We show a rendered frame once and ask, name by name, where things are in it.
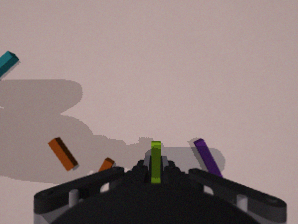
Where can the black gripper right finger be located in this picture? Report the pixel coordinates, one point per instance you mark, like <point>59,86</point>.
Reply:
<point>264,208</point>

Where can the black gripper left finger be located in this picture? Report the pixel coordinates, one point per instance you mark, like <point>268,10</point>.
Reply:
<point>52,202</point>

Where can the orange rod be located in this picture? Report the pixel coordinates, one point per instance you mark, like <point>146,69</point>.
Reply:
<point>108,163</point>
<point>63,154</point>

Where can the lime green rectangular bar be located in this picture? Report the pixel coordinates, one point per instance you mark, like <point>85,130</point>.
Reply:
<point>155,167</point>

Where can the turquoise rod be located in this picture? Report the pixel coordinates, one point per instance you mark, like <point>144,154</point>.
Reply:
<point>7,60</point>

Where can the purple rod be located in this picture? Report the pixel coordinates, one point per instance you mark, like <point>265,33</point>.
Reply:
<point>207,157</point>

